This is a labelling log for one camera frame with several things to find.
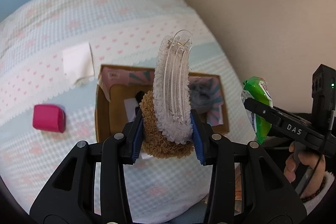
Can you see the white blue patterned bed quilt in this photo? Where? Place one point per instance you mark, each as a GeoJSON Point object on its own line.
{"type": "Point", "coordinates": [120, 32]}

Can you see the green tissue packet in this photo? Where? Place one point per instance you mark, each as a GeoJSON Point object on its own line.
{"type": "Point", "coordinates": [257, 100]}

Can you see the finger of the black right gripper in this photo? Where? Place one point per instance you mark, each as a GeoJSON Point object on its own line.
{"type": "Point", "coordinates": [283, 121]}

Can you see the black fuzzy item in box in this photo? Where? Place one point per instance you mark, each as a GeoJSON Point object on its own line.
{"type": "Point", "coordinates": [202, 91]}

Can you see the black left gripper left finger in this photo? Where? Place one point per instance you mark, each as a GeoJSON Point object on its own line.
{"type": "Point", "coordinates": [89, 184]}

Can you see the fuzzy brown white hair clip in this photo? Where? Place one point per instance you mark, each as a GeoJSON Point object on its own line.
{"type": "Point", "coordinates": [166, 107]}

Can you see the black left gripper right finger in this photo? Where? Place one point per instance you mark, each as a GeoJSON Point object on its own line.
{"type": "Point", "coordinates": [246, 185]}

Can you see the cardboard box with pink pattern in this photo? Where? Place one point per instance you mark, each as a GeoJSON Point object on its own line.
{"type": "Point", "coordinates": [117, 83]}

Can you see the person's right hand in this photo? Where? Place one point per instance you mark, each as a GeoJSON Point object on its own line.
{"type": "Point", "coordinates": [311, 160]}

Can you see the magenta leather pouch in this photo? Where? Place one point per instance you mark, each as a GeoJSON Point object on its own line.
{"type": "Point", "coordinates": [49, 118]}

